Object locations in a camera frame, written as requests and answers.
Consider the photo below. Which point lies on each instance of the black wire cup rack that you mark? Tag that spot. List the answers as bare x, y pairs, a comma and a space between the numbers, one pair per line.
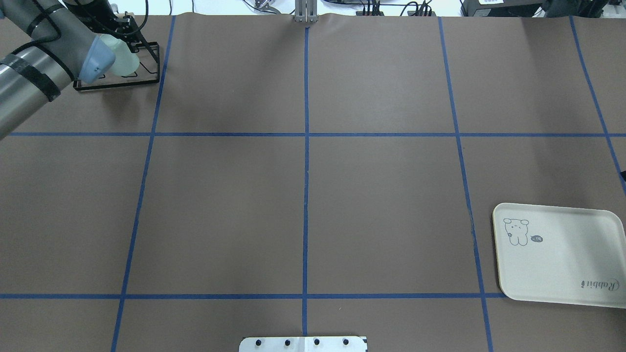
126, 28

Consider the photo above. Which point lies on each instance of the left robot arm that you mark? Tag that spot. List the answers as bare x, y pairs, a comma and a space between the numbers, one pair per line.
61, 50

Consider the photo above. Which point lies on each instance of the white bracket plate with screws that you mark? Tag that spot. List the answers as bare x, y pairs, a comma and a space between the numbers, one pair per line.
304, 344

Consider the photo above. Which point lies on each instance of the pale green cup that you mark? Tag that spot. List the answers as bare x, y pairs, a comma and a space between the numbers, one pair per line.
126, 62

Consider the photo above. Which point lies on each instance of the cream tray with bear drawing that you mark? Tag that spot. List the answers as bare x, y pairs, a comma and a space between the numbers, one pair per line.
561, 255

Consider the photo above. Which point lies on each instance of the grey aluminium post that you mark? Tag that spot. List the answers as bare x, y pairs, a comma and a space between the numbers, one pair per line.
305, 11

